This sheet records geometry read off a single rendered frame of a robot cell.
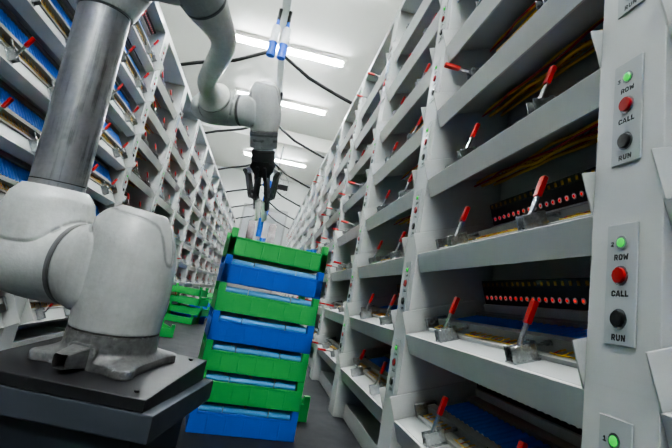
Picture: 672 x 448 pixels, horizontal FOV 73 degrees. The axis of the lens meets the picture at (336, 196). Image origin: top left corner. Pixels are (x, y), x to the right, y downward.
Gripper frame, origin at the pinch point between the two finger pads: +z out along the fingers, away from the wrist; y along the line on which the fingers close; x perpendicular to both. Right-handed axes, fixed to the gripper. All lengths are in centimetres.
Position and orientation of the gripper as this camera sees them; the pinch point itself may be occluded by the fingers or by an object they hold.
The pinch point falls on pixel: (260, 210)
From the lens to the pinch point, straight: 153.6
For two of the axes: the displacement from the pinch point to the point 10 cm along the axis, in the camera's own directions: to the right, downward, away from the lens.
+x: 2.7, -1.7, 9.5
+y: 9.6, 1.2, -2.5
